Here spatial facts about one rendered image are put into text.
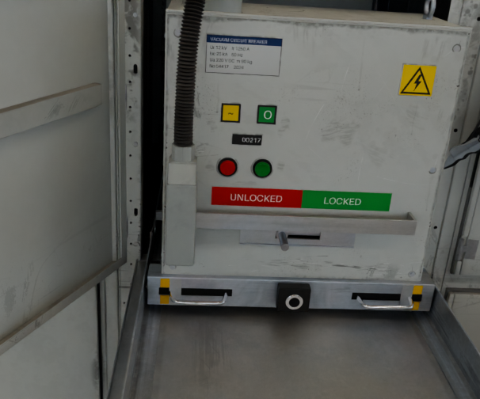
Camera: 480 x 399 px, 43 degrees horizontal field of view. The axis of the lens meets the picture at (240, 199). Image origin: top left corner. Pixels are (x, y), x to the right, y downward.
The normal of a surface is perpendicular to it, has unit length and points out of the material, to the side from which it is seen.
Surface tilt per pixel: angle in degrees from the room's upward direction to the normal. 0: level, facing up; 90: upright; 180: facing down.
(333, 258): 90
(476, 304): 90
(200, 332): 0
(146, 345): 0
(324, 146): 90
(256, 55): 90
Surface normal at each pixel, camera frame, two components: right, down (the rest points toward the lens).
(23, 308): 0.91, 0.22
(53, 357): 0.05, 0.40
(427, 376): 0.07, -0.92
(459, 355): -1.00, -0.04
